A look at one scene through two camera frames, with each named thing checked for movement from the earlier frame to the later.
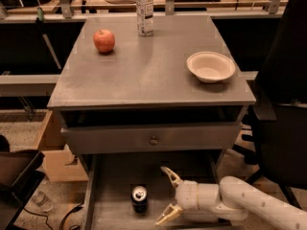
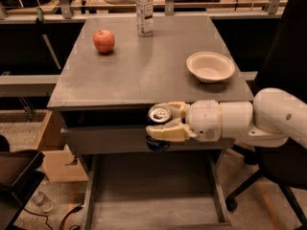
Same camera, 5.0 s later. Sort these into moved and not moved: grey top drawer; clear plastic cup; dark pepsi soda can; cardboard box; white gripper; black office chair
Moved: dark pepsi soda can; white gripper
Not moved: black office chair; clear plastic cup; grey top drawer; cardboard box
